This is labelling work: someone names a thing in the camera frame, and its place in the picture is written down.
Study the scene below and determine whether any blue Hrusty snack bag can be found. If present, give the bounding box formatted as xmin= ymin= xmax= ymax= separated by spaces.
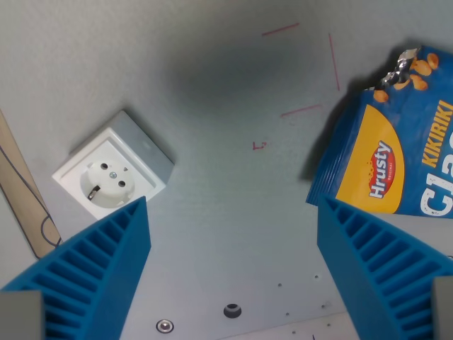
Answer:
xmin=305 ymin=45 xmax=453 ymax=217

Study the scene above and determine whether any wooden board with drawn lines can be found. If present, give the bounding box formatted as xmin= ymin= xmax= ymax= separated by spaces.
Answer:
xmin=0 ymin=108 xmax=63 ymax=259

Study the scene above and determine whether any white wall socket box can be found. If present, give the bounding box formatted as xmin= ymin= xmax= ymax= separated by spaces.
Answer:
xmin=52 ymin=110 xmax=176 ymax=221

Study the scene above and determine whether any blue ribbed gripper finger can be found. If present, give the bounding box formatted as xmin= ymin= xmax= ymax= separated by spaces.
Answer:
xmin=316 ymin=195 xmax=453 ymax=340
xmin=0 ymin=195 xmax=152 ymax=340

